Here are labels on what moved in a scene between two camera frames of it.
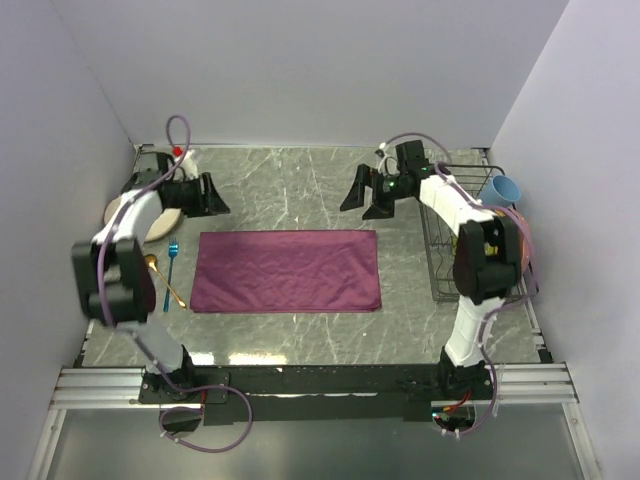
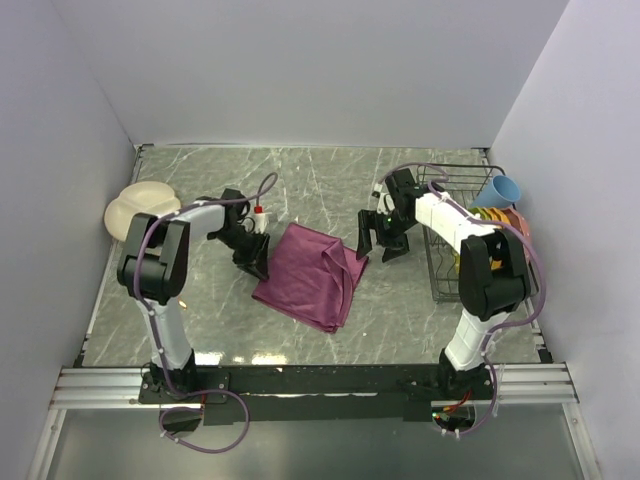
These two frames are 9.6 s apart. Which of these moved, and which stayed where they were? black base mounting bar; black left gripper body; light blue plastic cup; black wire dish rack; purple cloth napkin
Moved: purple cloth napkin; black left gripper body
Stayed: black wire dish rack; light blue plastic cup; black base mounting bar
